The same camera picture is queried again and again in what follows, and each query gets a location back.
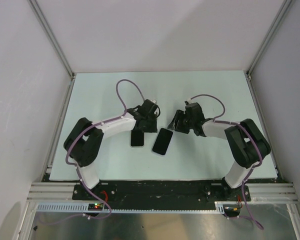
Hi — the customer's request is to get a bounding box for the aluminium frame rail front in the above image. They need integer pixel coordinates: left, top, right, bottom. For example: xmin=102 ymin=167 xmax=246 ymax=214
xmin=27 ymin=181 xmax=298 ymax=203

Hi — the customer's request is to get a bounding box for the aluminium corner post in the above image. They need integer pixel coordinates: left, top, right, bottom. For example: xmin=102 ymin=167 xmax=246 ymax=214
xmin=27 ymin=0 xmax=75 ymax=81
xmin=245 ymin=0 xmax=296 ymax=81

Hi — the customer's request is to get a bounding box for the right aluminium corner post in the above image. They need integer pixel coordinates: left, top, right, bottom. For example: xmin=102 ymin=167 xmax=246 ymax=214
xmin=245 ymin=0 xmax=296 ymax=81

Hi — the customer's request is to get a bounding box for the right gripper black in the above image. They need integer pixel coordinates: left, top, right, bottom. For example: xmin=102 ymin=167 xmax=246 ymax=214
xmin=168 ymin=109 xmax=195 ymax=134

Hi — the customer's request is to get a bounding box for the white slotted cable duct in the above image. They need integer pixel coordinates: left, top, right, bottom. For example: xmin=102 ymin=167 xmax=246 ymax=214
xmin=36 ymin=202 xmax=230 ymax=214

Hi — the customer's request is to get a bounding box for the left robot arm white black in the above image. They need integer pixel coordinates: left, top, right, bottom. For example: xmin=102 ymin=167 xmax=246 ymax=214
xmin=63 ymin=99 xmax=161 ymax=200

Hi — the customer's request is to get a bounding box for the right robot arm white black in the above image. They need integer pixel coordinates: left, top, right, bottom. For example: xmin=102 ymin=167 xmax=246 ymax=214
xmin=167 ymin=102 xmax=271 ymax=201

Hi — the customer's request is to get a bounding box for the left aluminium corner post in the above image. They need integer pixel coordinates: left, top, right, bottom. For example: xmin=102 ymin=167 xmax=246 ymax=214
xmin=27 ymin=0 xmax=75 ymax=81

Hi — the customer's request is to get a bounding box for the white phone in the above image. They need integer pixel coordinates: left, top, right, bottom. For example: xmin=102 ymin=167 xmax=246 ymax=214
xmin=129 ymin=129 xmax=145 ymax=148

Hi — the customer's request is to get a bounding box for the teal phone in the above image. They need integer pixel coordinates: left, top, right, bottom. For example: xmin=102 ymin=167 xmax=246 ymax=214
xmin=151 ymin=127 xmax=174 ymax=156

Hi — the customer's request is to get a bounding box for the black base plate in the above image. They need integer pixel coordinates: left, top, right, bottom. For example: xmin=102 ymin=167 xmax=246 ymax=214
xmin=72 ymin=180 xmax=251 ymax=211

